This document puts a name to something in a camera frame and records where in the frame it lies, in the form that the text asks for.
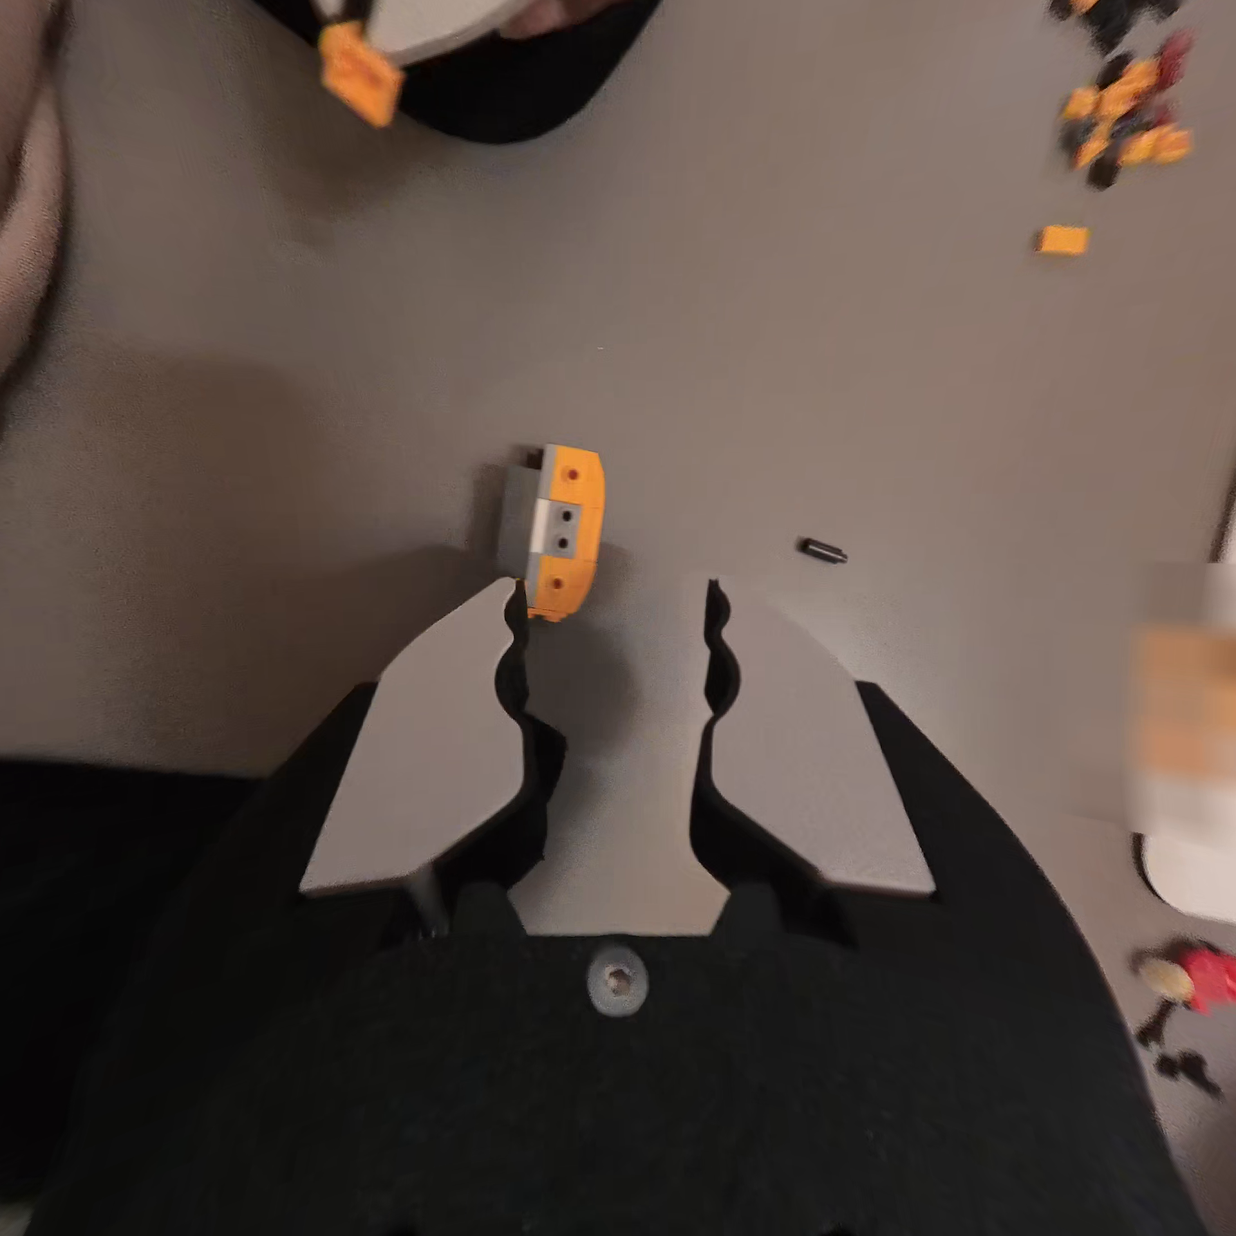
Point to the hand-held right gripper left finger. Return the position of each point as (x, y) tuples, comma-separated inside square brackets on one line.
[(425, 754)]

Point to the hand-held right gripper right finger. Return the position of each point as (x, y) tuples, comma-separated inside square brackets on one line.
[(801, 763)]

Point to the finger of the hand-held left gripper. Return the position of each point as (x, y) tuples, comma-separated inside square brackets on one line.
[(434, 24)]

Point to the orange lego panel piece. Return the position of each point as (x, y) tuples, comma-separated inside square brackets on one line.
[(359, 73)]

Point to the black lego pin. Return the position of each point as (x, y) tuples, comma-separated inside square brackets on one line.
[(821, 550)]

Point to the orange grey lego assembly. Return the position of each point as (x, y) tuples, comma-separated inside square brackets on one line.
[(570, 513)]

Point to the cream lego piece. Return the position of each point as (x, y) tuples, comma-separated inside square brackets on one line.
[(1164, 978)]

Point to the red lego piece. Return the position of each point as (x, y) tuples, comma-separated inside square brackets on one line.
[(1211, 981)]

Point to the small black lego piece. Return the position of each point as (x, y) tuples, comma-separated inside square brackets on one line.
[(1176, 1066), (1207, 1082)]

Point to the orange lego plate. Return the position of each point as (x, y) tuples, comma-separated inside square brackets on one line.
[(1063, 241)]

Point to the pile of small lego pieces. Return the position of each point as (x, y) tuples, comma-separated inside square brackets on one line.
[(1124, 96)]

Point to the dark fleece jacket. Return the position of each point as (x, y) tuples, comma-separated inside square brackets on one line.
[(96, 917)]

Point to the white book stand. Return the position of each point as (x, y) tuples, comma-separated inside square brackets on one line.
[(1198, 875)]

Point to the beige hooded sweatshirt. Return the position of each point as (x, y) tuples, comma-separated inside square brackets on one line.
[(28, 194)]

